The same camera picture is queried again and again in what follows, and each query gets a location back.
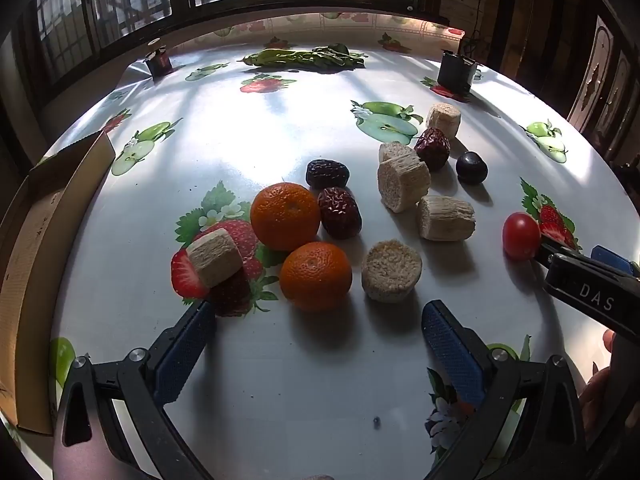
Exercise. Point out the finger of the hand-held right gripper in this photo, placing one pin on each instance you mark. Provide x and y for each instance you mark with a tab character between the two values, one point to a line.
552	251
611	259

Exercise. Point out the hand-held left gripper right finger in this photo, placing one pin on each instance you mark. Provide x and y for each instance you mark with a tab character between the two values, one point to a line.
450	350

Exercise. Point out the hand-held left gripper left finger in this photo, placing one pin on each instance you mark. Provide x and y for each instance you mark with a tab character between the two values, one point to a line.
180	355

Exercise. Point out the red cherry tomato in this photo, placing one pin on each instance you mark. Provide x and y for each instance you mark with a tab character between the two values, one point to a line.
521	236

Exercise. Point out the dark purple plum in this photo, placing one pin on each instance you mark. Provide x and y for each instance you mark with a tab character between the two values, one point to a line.
471	167

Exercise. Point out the orange tangerine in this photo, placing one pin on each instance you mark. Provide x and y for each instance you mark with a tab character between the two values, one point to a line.
285	216
315	276

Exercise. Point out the brown cardboard box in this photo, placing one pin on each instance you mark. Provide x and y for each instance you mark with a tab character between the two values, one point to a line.
35	270

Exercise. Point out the red dried date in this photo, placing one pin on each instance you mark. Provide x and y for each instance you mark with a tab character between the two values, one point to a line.
433	147
340	212

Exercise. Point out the person's right hand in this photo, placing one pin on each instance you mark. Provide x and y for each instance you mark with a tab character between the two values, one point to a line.
597	392

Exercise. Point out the beige corn piece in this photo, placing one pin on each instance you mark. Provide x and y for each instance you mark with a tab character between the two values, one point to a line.
443	119
403	184
391	151

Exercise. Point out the beige corn piece far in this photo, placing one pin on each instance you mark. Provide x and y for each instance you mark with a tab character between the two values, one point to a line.
443	119

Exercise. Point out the brown wooden door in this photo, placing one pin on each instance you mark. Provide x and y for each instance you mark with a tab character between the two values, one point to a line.
602	85

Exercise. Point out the beige corn piece behind centre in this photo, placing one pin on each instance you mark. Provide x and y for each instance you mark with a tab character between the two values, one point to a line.
391	151

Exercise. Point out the dark dried date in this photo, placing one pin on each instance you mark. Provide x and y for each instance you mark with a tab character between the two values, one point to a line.
327	173

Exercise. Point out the fruit print tablecloth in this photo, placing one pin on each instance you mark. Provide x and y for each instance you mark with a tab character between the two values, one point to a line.
280	125

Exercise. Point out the small black holder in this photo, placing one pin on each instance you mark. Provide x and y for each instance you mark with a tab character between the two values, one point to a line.
159	62

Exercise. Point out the green leafy vegetable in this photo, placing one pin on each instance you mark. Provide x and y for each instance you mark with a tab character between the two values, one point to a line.
305	57

